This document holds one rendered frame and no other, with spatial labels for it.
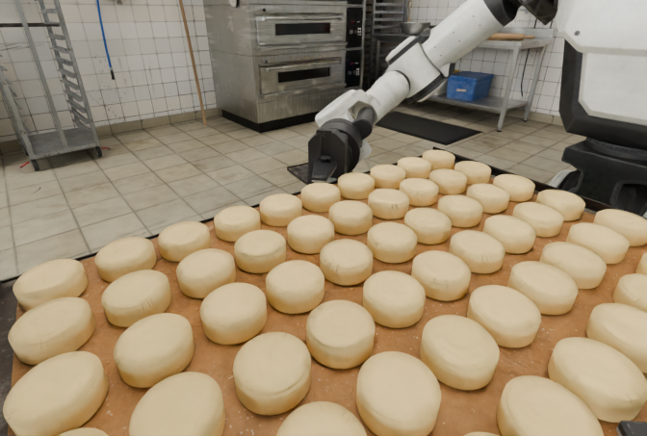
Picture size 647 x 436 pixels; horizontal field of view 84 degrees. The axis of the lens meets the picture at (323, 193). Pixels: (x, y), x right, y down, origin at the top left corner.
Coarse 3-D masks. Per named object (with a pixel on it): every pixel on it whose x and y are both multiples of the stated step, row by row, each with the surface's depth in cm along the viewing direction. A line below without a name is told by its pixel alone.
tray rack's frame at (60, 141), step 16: (16, 0) 244; (64, 32) 266; (32, 48) 257; (0, 64) 249; (80, 80) 282; (48, 96) 273; (16, 112) 262; (80, 128) 342; (48, 144) 300; (64, 144) 289; (80, 144) 300; (96, 144) 304
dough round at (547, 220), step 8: (520, 208) 42; (528, 208) 42; (536, 208) 42; (544, 208) 42; (552, 208) 42; (512, 216) 42; (520, 216) 40; (528, 216) 40; (536, 216) 40; (544, 216) 40; (552, 216) 40; (560, 216) 40; (536, 224) 39; (544, 224) 39; (552, 224) 39; (560, 224) 39; (536, 232) 40; (544, 232) 39; (552, 232) 39
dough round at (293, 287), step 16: (272, 272) 31; (288, 272) 31; (304, 272) 31; (320, 272) 31; (272, 288) 30; (288, 288) 30; (304, 288) 30; (320, 288) 30; (272, 304) 30; (288, 304) 29; (304, 304) 29
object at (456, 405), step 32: (480, 224) 42; (160, 256) 37; (288, 256) 37; (512, 256) 37; (640, 256) 37; (96, 288) 32; (352, 288) 32; (608, 288) 32; (96, 320) 29; (192, 320) 29; (288, 320) 29; (544, 320) 29; (576, 320) 29; (96, 352) 26; (224, 352) 26; (416, 352) 26; (512, 352) 26; (544, 352) 26; (224, 384) 24; (320, 384) 24; (352, 384) 24; (96, 416) 22; (128, 416) 22; (256, 416) 22; (448, 416) 22; (480, 416) 22; (640, 416) 22
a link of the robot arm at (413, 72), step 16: (416, 48) 79; (400, 64) 80; (416, 64) 79; (432, 64) 80; (384, 80) 78; (400, 80) 79; (416, 80) 80; (432, 80) 79; (384, 96) 76; (400, 96) 79; (416, 96) 83; (384, 112) 76
